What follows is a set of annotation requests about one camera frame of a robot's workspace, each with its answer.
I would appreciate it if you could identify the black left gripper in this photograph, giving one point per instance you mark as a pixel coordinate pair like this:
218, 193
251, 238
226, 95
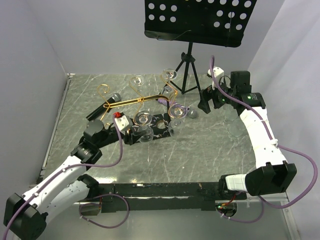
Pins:
126, 137

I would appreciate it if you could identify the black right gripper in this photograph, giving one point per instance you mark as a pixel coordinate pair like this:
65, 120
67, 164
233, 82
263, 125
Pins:
206, 95

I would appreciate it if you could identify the gold wine glass rack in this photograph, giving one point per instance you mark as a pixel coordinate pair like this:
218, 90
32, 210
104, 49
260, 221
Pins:
140, 100

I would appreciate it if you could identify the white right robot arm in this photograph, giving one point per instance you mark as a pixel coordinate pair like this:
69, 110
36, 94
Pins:
272, 174

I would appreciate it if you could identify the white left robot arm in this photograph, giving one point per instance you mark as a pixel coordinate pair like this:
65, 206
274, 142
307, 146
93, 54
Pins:
27, 215

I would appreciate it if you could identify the black marble rack base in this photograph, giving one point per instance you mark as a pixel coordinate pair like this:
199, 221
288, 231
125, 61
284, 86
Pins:
159, 125

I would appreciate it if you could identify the purple glitter microphone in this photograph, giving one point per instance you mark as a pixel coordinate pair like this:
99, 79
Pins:
177, 110

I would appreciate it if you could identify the black microphone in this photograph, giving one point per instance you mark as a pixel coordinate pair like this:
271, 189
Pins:
116, 97

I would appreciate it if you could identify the black music stand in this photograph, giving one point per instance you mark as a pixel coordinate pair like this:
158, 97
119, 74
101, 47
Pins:
211, 22

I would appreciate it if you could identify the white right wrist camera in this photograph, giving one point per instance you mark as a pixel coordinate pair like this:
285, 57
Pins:
218, 73

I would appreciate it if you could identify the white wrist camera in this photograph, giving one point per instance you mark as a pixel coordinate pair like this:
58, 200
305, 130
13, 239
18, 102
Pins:
218, 73
122, 121

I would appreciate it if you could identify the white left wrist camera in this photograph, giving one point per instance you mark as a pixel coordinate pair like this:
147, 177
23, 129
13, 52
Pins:
122, 121

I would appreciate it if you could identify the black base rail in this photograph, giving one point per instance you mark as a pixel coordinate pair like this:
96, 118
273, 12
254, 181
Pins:
161, 196

